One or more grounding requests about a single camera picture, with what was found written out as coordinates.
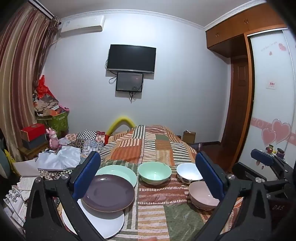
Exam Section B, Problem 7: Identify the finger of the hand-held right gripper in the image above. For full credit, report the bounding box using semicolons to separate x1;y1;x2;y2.
232;162;287;198
251;149;293;179

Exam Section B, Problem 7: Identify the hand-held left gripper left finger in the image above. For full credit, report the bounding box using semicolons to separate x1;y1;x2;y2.
24;151;109;241

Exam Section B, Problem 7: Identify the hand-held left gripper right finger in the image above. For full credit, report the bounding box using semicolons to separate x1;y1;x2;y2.
195;151;273;241

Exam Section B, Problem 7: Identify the pink bowl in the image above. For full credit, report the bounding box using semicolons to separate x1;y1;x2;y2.
188;181;221;211

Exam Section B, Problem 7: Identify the white bowl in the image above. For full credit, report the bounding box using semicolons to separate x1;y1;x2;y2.
176;163;204;184

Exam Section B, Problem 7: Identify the purple plate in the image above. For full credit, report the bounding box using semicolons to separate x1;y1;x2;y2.
81;174;135;212

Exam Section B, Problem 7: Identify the light green plate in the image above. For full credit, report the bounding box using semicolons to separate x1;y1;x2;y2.
95;165;137;188

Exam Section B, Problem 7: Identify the white plate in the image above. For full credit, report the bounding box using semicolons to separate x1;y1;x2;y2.
61;199;125;240

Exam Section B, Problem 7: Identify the light green bowl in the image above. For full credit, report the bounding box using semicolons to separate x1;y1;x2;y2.
138;161;172;185

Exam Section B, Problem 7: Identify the white cloth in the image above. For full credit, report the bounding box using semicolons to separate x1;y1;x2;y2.
37;147;81;171

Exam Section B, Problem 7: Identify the checkered patterned quilt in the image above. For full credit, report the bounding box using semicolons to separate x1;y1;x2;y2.
65;130;109;154

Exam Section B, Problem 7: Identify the small cardboard box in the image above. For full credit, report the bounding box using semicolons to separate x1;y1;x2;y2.
183;130;196;145

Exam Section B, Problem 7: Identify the pink rabbit doll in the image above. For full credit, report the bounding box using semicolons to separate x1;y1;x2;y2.
46;128;62;150

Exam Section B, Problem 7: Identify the white heart-print sliding door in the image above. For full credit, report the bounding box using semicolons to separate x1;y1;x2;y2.
233;28;296;177

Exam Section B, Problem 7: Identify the brown wooden door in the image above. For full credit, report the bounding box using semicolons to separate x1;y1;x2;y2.
221;56;254;163

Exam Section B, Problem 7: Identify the grey box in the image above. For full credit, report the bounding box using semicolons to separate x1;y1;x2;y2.
23;134;48;151

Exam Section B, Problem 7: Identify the white paper sheet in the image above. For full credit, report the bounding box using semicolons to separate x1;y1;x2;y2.
13;159;42;178

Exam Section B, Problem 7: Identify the green bag with clutter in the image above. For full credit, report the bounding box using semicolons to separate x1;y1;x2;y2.
37;111;69;137

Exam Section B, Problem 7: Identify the wooden stool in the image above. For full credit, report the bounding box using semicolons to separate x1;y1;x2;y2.
18;142;50;162

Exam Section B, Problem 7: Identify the yellow foam tube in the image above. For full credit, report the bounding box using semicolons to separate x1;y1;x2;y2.
107;116;136;136

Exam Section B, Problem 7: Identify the red box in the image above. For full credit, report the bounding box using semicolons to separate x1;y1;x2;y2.
20;123;46;142

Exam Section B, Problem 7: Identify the pile of printed papers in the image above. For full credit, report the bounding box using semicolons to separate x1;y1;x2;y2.
5;177;36;228

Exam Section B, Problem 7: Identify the yellow bag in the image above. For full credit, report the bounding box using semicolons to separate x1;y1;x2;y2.
5;149;17;175

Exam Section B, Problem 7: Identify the pile of paper clutter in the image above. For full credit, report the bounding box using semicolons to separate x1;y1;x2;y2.
32;94;61;118

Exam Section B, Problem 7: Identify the red plastic bag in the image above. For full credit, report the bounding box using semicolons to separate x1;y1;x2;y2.
37;75;55;99

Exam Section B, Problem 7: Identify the small black monitor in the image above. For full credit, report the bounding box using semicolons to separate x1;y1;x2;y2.
116;72;144;93

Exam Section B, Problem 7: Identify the striped brown curtain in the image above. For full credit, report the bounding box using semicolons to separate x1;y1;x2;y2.
0;2;61;163

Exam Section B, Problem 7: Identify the wooden overhead cabinet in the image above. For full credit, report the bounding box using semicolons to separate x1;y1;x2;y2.
205;2;290;57

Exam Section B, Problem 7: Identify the white air conditioner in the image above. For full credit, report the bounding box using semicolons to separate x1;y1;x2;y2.
58;16;106;33

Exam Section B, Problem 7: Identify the black wall television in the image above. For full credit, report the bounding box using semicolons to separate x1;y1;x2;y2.
106;44;157;75

